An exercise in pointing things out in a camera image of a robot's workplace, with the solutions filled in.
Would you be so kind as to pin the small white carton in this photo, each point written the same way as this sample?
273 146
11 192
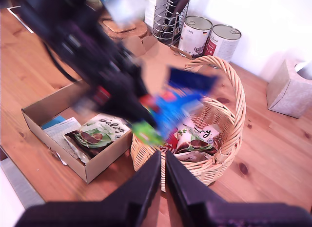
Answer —
152 9

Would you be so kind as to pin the tin can red label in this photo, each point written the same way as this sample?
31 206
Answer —
221 44

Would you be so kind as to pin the pale tissue box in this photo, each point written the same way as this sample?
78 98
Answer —
287 95

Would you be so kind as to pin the blue candy bag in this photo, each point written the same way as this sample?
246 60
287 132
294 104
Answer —
175 105

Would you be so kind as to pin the tin can white label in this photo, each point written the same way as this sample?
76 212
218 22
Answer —
192 36

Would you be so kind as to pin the small cork coaster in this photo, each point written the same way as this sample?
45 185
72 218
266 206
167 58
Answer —
119 25

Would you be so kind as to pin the large cork trivet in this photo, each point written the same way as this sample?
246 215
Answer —
139 34

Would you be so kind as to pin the blue paper leaflet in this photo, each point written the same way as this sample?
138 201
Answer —
54 121

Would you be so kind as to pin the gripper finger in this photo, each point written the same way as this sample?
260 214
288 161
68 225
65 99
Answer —
141 192
185 195
131 105

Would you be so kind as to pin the woven wicker basket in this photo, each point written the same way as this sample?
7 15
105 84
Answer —
143 158

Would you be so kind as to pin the red Maltesers bag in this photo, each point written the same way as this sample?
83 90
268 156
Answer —
170 142

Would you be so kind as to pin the brown cardboard box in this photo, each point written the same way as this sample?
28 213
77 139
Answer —
102 163

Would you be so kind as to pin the white paper leaflet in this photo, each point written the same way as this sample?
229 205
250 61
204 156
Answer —
61 134

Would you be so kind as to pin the white green Galaxy bag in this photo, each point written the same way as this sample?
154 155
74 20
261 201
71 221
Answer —
97 134
195 144

